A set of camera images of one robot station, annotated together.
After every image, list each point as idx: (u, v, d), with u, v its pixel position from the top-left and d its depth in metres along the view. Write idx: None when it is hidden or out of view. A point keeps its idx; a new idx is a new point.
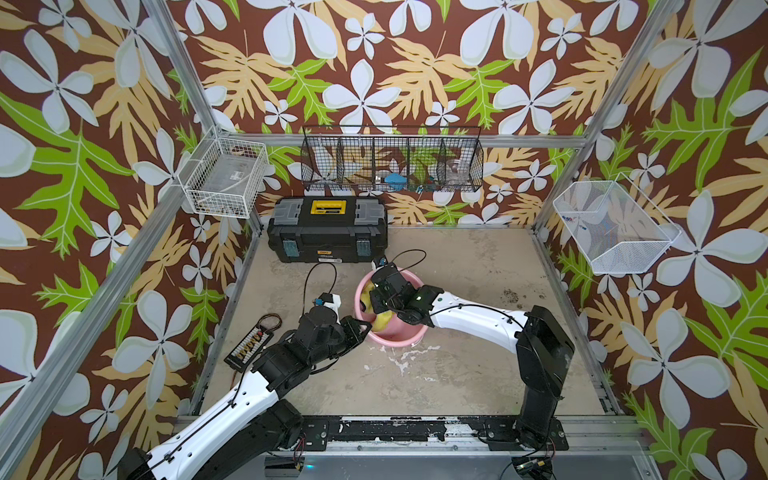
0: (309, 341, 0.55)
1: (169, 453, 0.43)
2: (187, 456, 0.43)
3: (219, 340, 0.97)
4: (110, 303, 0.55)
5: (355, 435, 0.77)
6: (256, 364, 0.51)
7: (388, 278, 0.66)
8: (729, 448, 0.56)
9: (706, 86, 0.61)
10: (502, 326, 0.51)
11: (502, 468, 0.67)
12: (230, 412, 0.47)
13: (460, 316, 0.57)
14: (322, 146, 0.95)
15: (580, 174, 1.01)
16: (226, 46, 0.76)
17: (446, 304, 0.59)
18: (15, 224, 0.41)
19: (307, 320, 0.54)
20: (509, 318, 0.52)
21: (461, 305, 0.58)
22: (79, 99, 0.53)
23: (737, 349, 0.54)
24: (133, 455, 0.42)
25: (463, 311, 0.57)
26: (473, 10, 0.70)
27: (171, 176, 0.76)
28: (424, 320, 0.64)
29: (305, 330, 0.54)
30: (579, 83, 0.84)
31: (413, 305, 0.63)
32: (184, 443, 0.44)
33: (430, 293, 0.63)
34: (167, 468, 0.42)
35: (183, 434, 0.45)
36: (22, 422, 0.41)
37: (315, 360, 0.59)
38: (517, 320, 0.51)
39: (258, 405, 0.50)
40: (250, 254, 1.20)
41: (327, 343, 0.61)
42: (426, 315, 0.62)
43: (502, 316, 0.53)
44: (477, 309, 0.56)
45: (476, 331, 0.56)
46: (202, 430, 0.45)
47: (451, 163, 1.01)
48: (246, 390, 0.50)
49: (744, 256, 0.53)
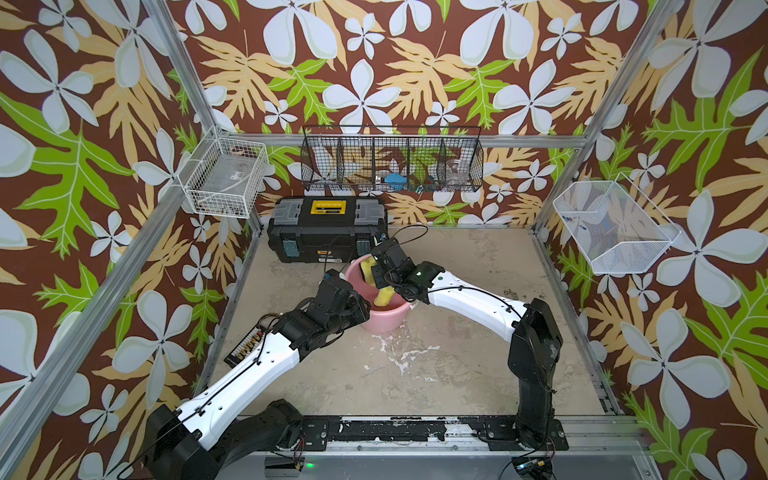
0: (330, 303, 0.57)
1: (200, 407, 0.43)
2: (218, 410, 0.43)
3: (219, 340, 0.97)
4: (110, 303, 0.55)
5: (355, 435, 0.77)
6: (276, 327, 0.53)
7: (388, 253, 0.65)
8: (729, 449, 0.56)
9: (706, 85, 0.61)
10: (501, 314, 0.52)
11: (501, 468, 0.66)
12: (255, 370, 0.47)
13: (459, 298, 0.57)
14: (322, 145, 0.95)
15: (580, 174, 1.01)
16: (226, 46, 0.76)
17: (447, 284, 0.59)
18: (16, 224, 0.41)
19: (328, 284, 0.57)
20: (507, 307, 0.52)
21: (461, 287, 0.58)
22: (78, 99, 0.53)
23: (737, 349, 0.54)
24: (161, 412, 0.41)
25: (464, 293, 0.57)
26: (473, 10, 0.70)
27: (171, 175, 0.76)
28: (419, 297, 0.64)
29: (325, 293, 0.57)
30: (579, 83, 0.84)
31: (412, 280, 0.62)
32: (213, 398, 0.44)
33: (430, 270, 0.63)
34: (198, 421, 0.41)
35: (211, 391, 0.45)
36: (23, 421, 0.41)
37: (331, 328, 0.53)
38: (516, 309, 0.52)
39: (282, 363, 0.50)
40: (250, 254, 1.20)
41: (342, 311, 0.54)
42: (423, 291, 0.61)
43: (502, 304, 0.53)
44: (477, 293, 0.56)
45: (472, 314, 0.56)
46: (231, 386, 0.45)
47: (451, 163, 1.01)
48: (270, 349, 0.50)
49: (744, 256, 0.53)
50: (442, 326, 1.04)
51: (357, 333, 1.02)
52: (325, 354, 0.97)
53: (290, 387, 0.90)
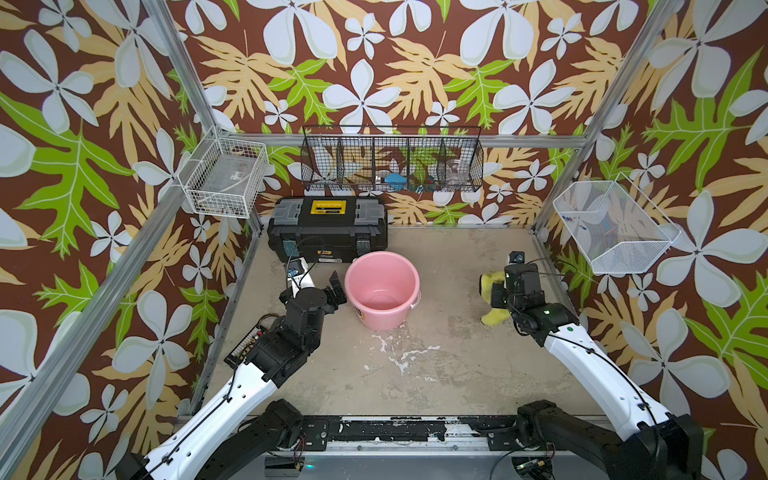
0: (300, 325, 0.52)
1: (167, 455, 0.41)
2: (186, 456, 0.42)
3: (219, 340, 0.97)
4: (110, 303, 0.55)
5: (355, 435, 0.77)
6: (248, 357, 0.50)
7: (521, 275, 0.62)
8: (730, 449, 0.56)
9: (706, 86, 0.61)
10: (628, 405, 0.43)
11: (494, 463, 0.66)
12: (225, 408, 0.45)
13: (582, 360, 0.49)
14: (322, 146, 0.95)
15: (580, 174, 1.01)
16: (226, 46, 0.76)
17: (575, 339, 0.52)
18: (16, 224, 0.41)
19: (293, 305, 0.51)
20: (642, 403, 0.43)
21: (590, 350, 0.50)
22: (79, 99, 0.53)
23: (737, 348, 0.54)
24: (126, 461, 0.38)
25: (590, 358, 0.49)
26: (474, 10, 0.70)
27: (171, 175, 0.76)
28: (536, 334, 0.58)
29: (293, 315, 0.50)
30: (579, 83, 0.84)
31: (534, 313, 0.57)
32: (181, 443, 0.42)
33: (562, 314, 0.57)
34: (165, 470, 0.40)
35: (179, 435, 0.43)
36: (22, 422, 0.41)
37: (309, 345, 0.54)
38: (653, 412, 0.42)
39: (255, 397, 0.48)
40: (250, 254, 1.20)
41: (318, 322, 0.55)
42: (543, 333, 0.56)
43: (635, 395, 0.44)
44: (609, 369, 0.47)
45: (589, 388, 0.49)
46: (200, 428, 0.44)
47: (451, 163, 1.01)
48: (242, 383, 0.48)
49: (744, 256, 0.53)
50: (442, 326, 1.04)
51: (357, 333, 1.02)
52: (324, 354, 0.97)
53: (290, 387, 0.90)
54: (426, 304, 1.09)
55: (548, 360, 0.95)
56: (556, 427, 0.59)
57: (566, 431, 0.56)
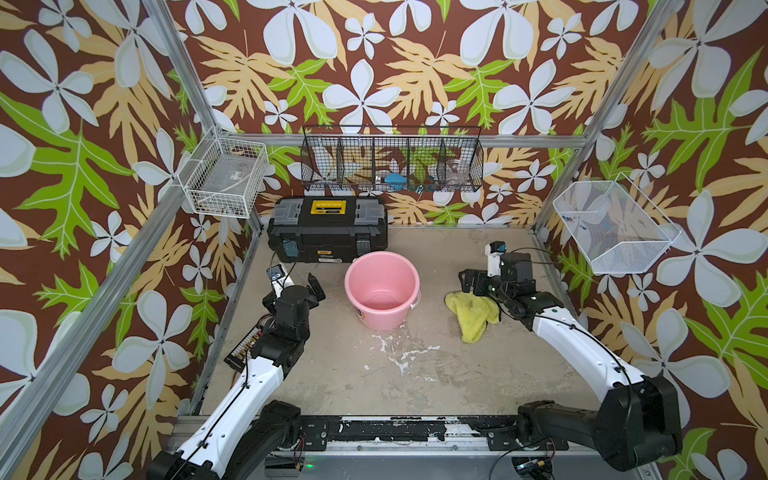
0: (292, 319, 0.58)
1: (203, 440, 0.43)
2: (221, 438, 0.44)
3: (219, 340, 0.97)
4: (110, 303, 0.55)
5: (355, 435, 0.77)
6: (253, 353, 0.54)
7: (515, 264, 0.65)
8: (729, 448, 0.56)
9: (706, 85, 0.61)
10: (605, 369, 0.46)
11: (491, 465, 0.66)
12: (246, 394, 0.49)
13: (565, 337, 0.53)
14: (322, 146, 0.95)
15: (580, 174, 1.01)
16: (226, 46, 0.76)
17: (559, 317, 0.56)
18: (15, 224, 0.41)
19: (281, 303, 0.57)
20: (618, 367, 0.46)
21: (573, 326, 0.54)
22: (79, 99, 0.53)
23: (737, 349, 0.54)
24: (161, 458, 0.41)
25: (573, 333, 0.53)
26: (473, 10, 0.70)
27: (171, 175, 0.76)
28: (524, 320, 0.62)
29: (284, 312, 0.57)
30: (579, 83, 0.84)
31: (523, 301, 0.62)
32: (213, 428, 0.45)
33: (547, 299, 0.61)
34: (205, 453, 0.42)
35: (207, 424, 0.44)
36: (23, 421, 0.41)
37: (303, 335, 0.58)
38: (627, 373, 0.45)
39: (269, 381, 0.52)
40: (250, 254, 1.20)
41: (307, 313, 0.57)
42: (531, 316, 0.60)
43: (612, 361, 0.47)
44: (590, 341, 0.51)
45: (574, 359, 0.51)
46: (227, 414, 0.47)
47: (451, 163, 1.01)
48: (255, 372, 0.53)
49: (744, 256, 0.53)
50: (442, 326, 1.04)
51: (357, 333, 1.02)
52: (325, 354, 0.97)
53: (290, 387, 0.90)
54: (426, 304, 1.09)
55: (548, 360, 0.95)
56: (552, 415, 0.60)
57: (558, 417, 0.58)
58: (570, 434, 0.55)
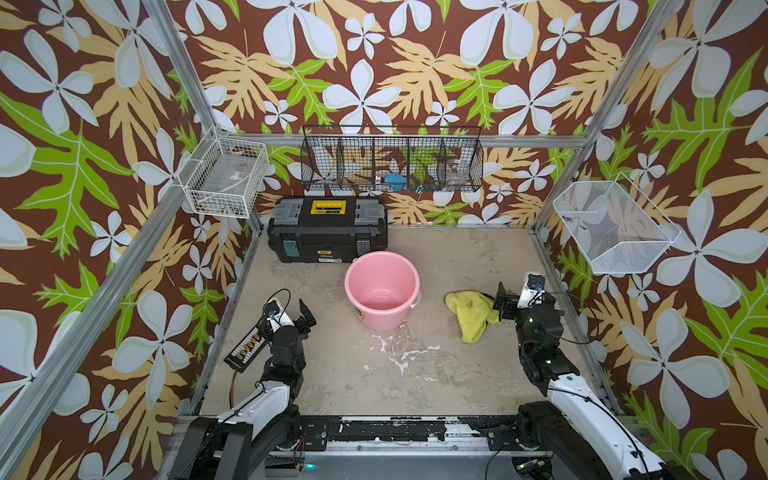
0: (288, 357, 0.65)
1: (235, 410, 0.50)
2: (249, 413, 0.50)
3: (219, 340, 0.97)
4: (109, 303, 0.55)
5: (355, 435, 0.77)
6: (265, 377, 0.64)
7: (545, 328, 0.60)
8: (729, 449, 0.56)
9: (706, 85, 0.61)
10: (621, 451, 0.45)
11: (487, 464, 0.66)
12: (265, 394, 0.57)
13: (579, 409, 0.52)
14: (322, 146, 0.95)
15: (580, 174, 1.01)
16: (226, 46, 0.76)
17: (573, 388, 0.55)
18: (15, 224, 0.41)
19: (277, 347, 0.64)
20: (635, 450, 0.45)
21: (588, 399, 0.53)
22: (79, 99, 0.53)
23: (737, 349, 0.54)
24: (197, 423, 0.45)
25: (587, 406, 0.52)
26: (473, 10, 0.70)
27: (171, 175, 0.76)
28: (539, 384, 0.61)
29: (280, 354, 0.64)
30: (579, 83, 0.84)
31: (539, 363, 0.61)
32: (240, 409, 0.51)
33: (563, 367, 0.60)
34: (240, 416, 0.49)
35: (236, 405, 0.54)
36: (22, 422, 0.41)
37: (300, 365, 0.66)
38: (646, 460, 0.44)
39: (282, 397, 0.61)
40: (250, 254, 1.20)
41: (300, 348, 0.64)
42: (545, 383, 0.59)
43: (629, 443, 0.46)
44: (606, 418, 0.50)
45: (587, 435, 0.51)
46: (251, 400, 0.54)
47: (451, 163, 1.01)
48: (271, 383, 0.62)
49: (744, 256, 0.53)
50: (442, 326, 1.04)
51: (357, 332, 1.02)
52: (325, 354, 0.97)
53: None
54: (426, 304, 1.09)
55: None
56: (554, 437, 0.60)
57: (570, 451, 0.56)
58: (571, 465, 0.55)
